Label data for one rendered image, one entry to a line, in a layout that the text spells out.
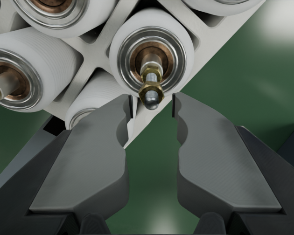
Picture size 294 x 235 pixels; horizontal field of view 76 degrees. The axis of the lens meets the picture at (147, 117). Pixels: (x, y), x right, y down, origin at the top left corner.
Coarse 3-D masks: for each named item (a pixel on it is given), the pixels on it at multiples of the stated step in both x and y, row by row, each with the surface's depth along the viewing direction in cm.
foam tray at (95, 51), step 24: (0, 0) 24; (120, 0) 24; (144, 0) 33; (168, 0) 23; (264, 0) 23; (0, 24) 25; (24, 24) 28; (120, 24) 25; (192, 24) 25; (216, 24) 25; (240, 24) 25; (96, 48) 27; (216, 48) 26; (192, 72) 28; (72, 96) 31; (168, 96) 31; (144, 120) 33
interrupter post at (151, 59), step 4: (144, 56) 20; (148, 56) 19; (152, 56) 19; (156, 56) 19; (144, 60) 19; (148, 60) 18; (152, 60) 18; (156, 60) 18; (160, 60) 20; (144, 64) 18; (148, 64) 18; (152, 64) 18; (156, 64) 18; (160, 64) 18; (144, 68) 18; (160, 68) 18; (140, 72) 18
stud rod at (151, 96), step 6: (150, 78) 16; (156, 78) 16; (150, 90) 14; (150, 96) 13; (156, 96) 13; (144, 102) 13; (150, 102) 13; (156, 102) 13; (150, 108) 13; (156, 108) 13
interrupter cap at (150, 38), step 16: (144, 32) 19; (160, 32) 19; (128, 48) 20; (144, 48) 20; (160, 48) 20; (176, 48) 19; (128, 64) 20; (176, 64) 20; (128, 80) 21; (176, 80) 21
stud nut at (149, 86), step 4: (144, 84) 14; (148, 84) 13; (152, 84) 14; (156, 84) 14; (160, 84) 14; (140, 88) 14; (144, 88) 13; (148, 88) 13; (152, 88) 13; (156, 88) 13; (160, 88) 14; (140, 92) 14; (144, 92) 14; (160, 92) 14; (140, 96) 14; (144, 96) 14; (160, 96) 14; (144, 100) 14; (160, 100) 14
